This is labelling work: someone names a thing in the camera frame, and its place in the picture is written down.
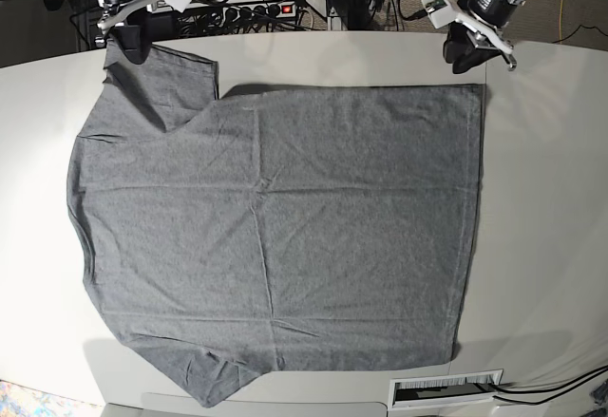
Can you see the white table leg column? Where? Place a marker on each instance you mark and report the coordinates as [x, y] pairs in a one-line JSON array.
[[334, 18]]

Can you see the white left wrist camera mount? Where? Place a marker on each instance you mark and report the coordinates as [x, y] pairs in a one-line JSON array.
[[443, 13]]

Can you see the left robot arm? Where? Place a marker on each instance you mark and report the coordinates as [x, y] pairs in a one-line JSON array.
[[476, 34]]

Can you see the black power strip red switch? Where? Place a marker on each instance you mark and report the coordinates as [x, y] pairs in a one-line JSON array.
[[275, 13]]

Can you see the white cable grommet tray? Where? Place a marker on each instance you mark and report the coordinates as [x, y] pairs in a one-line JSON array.
[[443, 391]]

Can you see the grey T-shirt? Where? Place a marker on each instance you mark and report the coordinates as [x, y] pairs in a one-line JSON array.
[[298, 229]]

